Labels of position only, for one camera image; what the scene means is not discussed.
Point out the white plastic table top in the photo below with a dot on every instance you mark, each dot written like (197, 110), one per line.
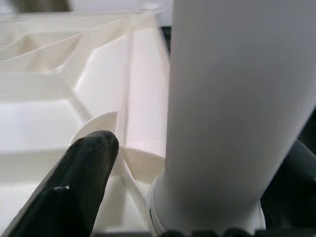
(61, 98)

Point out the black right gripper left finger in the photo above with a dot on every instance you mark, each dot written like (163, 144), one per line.
(69, 192)

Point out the white plastic table leg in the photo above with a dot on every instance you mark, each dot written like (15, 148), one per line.
(222, 98)

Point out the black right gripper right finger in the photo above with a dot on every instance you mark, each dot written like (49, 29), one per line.
(296, 192)

